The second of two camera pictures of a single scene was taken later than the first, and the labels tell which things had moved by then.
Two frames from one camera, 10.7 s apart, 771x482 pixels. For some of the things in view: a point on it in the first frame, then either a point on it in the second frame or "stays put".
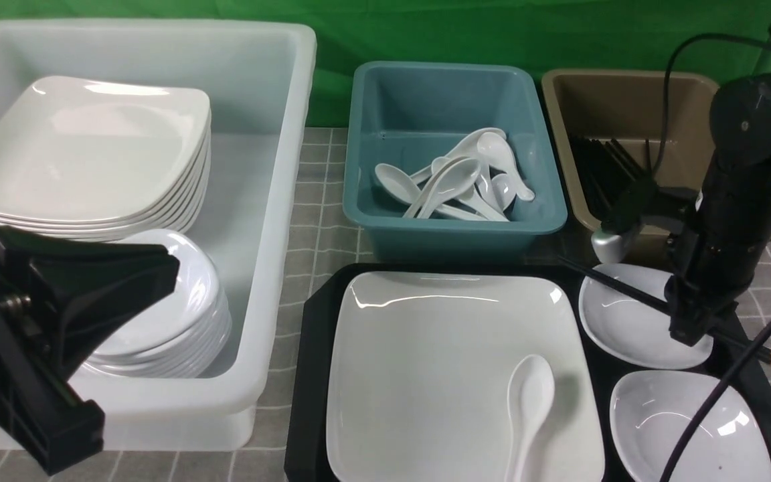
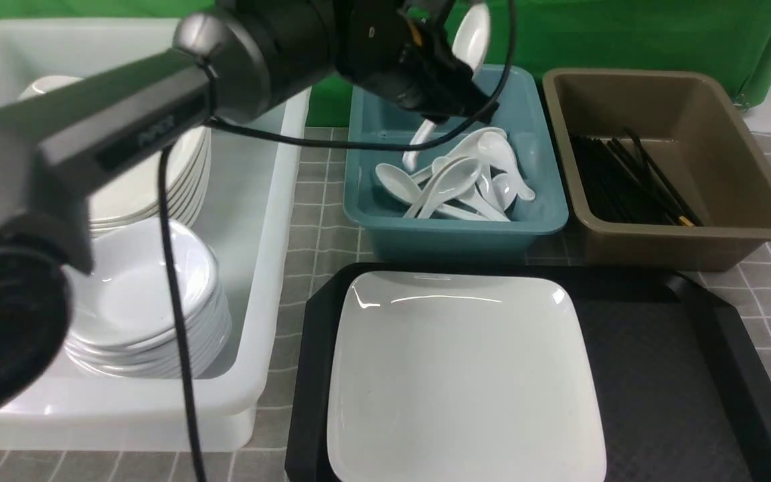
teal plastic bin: x=405 y=115 stays put
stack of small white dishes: x=183 y=333 stays put
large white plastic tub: x=258 y=78 stays put
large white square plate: x=419 y=369 stays put
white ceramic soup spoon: x=531 y=391 -> x=470 y=40
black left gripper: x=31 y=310 -> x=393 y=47
